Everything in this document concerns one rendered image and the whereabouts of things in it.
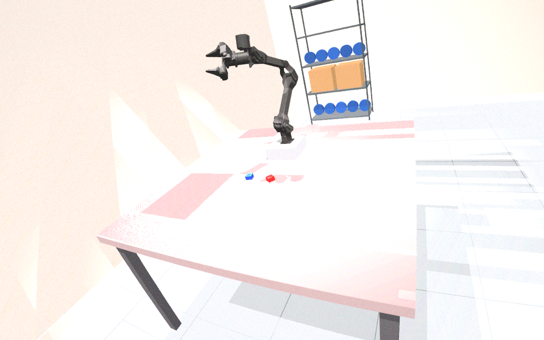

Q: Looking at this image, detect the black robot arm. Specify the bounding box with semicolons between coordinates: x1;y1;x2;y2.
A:
220;34;298;144

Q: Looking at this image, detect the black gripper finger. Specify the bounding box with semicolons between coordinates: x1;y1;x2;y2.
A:
206;44;222;58
205;66;221;78

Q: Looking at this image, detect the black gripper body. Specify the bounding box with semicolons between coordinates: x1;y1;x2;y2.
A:
219;42;239;81

